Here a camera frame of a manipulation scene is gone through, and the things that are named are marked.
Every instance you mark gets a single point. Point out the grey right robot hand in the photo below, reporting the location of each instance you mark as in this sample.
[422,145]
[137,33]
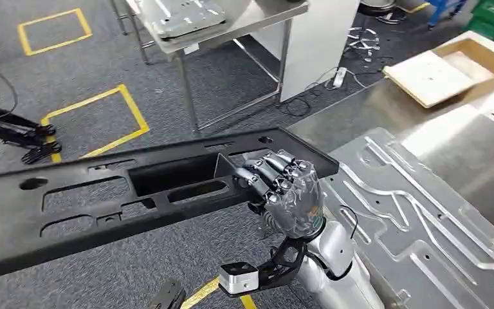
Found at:
[298,204]

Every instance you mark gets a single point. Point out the black plastic frame panel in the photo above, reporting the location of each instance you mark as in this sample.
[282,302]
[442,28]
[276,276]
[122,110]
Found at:
[8,204]

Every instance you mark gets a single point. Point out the white power strip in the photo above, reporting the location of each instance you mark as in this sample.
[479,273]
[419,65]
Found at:
[339,77]

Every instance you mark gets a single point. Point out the embossed sheet metal plate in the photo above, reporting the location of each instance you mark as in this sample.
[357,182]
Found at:
[426,264]

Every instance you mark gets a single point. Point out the white cabinet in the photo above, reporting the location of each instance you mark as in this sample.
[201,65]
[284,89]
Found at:
[315,51]

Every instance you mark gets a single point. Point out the black robot foot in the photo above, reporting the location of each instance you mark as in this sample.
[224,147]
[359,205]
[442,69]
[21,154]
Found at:
[168,295]

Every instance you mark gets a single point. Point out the steel workbench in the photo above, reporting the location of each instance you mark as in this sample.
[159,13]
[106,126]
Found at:
[456,145]

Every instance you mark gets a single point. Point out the silver tape scraps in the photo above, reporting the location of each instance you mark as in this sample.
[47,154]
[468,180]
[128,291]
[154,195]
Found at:
[364,42]

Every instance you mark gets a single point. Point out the shallow wooden box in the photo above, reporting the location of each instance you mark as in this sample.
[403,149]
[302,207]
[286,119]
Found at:
[426,79]

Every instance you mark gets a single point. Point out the grey metal tray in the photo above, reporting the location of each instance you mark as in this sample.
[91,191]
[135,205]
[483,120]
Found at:
[187,19]

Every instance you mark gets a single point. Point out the green plastic crate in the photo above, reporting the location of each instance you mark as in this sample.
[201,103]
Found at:
[492,17]

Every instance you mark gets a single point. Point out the black legged stand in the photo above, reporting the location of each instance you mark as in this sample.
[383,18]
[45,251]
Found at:
[12,132]

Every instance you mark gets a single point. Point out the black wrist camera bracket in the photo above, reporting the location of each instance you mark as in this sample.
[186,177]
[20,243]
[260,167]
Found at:
[283,264]

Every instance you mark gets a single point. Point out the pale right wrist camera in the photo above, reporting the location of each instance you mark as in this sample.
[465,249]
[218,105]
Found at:
[238,279]

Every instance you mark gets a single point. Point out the steel frame table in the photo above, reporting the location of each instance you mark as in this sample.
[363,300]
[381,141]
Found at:
[247,19]

